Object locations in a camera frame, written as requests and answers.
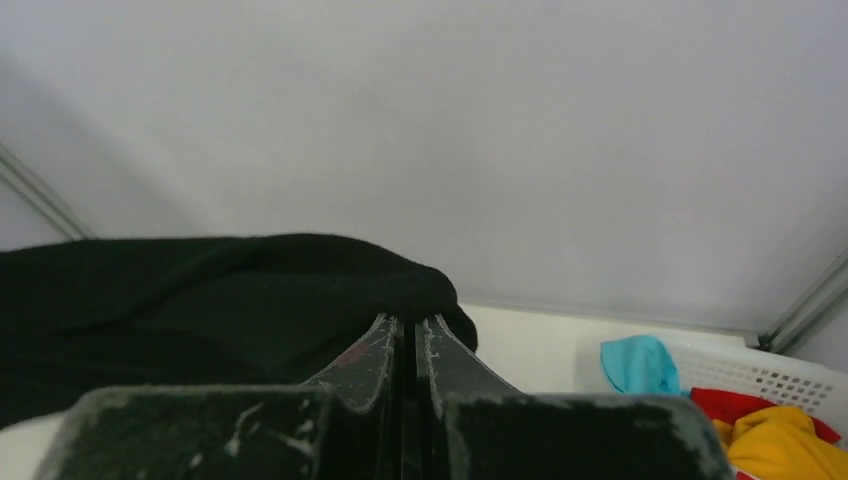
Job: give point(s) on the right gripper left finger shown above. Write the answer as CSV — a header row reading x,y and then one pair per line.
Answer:
x,y
339,424

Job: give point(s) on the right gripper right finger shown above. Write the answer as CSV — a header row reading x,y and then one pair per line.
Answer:
x,y
475,425

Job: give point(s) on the black t shirt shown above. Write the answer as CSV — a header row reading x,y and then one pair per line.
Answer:
x,y
84,315

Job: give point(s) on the light blue t shirt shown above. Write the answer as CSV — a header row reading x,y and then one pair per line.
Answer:
x,y
640,365

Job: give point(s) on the red t shirt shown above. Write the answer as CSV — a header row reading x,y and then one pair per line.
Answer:
x,y
733,414

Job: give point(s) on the white plastic laundry basket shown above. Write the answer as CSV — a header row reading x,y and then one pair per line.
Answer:
x,y
820,391

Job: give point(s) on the yellow t shirt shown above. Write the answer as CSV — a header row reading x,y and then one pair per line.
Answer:
x,y
781,442

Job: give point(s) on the right corner metal post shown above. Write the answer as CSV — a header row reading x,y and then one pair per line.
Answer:
x,y
811,310

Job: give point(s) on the corner metal post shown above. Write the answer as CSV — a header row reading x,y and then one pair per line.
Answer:
x,y
811,310
42,198

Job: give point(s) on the left corner metal post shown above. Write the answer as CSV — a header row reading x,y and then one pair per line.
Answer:
x,y
42,198

